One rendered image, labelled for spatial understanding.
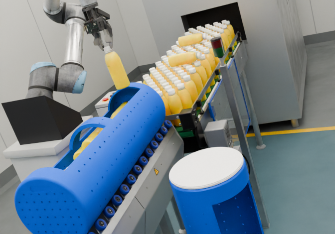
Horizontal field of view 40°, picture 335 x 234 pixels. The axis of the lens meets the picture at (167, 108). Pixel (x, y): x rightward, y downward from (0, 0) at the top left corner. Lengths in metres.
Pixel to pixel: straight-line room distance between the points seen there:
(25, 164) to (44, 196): 0.64
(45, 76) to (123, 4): 5.05
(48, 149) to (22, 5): 3.74
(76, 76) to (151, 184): 0.64
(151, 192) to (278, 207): 1.37
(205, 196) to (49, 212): 0.53
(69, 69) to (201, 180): 0.97
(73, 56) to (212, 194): 1.09
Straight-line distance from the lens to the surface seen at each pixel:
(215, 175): 1.59
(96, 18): 2.08
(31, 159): 2.19
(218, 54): 2.51
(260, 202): 2.92
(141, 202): 1.93
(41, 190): 1.60
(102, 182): 1.65
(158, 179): 2.09
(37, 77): 2.22
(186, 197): 1.60
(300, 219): 3.06
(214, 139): 2.41
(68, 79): 2.22
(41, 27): 5.80
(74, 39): 2.38
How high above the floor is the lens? 1.80
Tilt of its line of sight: 19 degrees down
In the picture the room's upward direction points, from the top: 18 degrees counter-clockwise
